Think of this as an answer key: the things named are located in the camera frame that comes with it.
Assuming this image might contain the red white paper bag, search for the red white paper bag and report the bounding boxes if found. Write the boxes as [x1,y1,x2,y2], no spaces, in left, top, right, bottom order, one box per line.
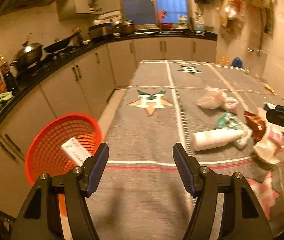
[252,107,284,165]

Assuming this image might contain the white cylindrical bottle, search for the white cylindrical bottle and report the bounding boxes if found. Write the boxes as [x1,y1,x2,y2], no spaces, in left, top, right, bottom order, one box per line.
[192,128,244,151]

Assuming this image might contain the black kitchen countertop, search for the black kitchen countertop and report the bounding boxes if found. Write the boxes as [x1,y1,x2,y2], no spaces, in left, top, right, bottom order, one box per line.
[0,28,218,153]

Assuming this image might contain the white box in basket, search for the white box in basket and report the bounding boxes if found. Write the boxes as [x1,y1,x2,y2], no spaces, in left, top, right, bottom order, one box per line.
[60,137,92,166]

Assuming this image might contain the brown foil snack wrapper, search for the brown foil snack wrapper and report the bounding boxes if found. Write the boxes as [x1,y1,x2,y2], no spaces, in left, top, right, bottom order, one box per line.
[244,111,266,141]

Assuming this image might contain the orange peel scraps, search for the orange peel scraps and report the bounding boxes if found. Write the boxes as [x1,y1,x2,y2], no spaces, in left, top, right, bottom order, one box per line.
[264,84,277,95]

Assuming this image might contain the orange plastic mesh basket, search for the orange plastic mesh basket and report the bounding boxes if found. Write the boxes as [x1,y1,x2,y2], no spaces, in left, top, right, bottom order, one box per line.
[25,113,103,218]

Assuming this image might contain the green white snack packet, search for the green white snack packet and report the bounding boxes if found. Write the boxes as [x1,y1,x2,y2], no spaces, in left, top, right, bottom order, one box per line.
[216,111,252,150]

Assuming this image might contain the grey patterned table cloth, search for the grey patterned table cloth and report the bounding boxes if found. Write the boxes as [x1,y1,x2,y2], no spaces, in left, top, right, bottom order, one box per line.
[87,60,284,239]

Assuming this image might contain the blue bag on floor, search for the blue bag on floor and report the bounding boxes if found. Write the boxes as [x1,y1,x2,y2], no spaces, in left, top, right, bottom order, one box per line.
[231,57,243,68]

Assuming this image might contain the crumpled white plastic bag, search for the crumpled white plastic bag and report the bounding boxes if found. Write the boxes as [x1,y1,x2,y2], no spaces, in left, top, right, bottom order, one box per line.
[197,86,239,114]

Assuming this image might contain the dark sauce bottle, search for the dark sauce bottle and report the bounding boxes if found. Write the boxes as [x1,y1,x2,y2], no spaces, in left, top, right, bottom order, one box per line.
[0,54,19,95]

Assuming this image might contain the black frying pan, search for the black frying pan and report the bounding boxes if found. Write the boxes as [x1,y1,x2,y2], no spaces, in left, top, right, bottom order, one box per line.
[44,28,81,54]

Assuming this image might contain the covered steel wok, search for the covered steel wok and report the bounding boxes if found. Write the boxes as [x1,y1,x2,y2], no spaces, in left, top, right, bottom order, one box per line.
[10,41,43,72]

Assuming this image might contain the steel pot on counter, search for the steel pot on counter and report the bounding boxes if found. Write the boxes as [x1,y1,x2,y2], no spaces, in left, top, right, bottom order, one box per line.
[118,20,135,36]

